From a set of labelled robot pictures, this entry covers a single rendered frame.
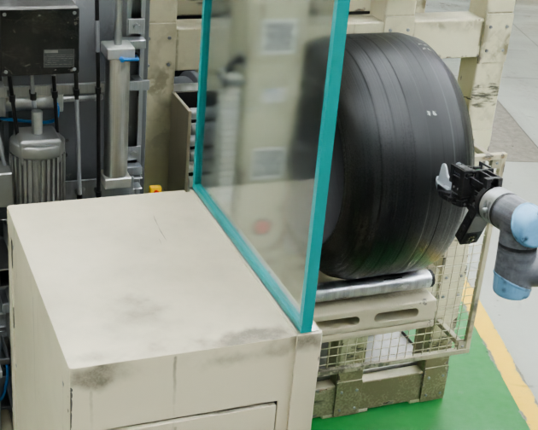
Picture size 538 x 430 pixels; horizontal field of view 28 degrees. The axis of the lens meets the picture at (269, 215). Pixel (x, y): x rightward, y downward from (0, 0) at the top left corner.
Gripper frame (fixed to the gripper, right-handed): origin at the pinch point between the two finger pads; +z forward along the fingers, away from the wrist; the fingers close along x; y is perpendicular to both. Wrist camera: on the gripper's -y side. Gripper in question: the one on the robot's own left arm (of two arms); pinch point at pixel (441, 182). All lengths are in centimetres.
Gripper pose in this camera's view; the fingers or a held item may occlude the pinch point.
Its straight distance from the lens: 234.4
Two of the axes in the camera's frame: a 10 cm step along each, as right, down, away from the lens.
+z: -3.7, -3.4, 8.7
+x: -9.3, 1.0, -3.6
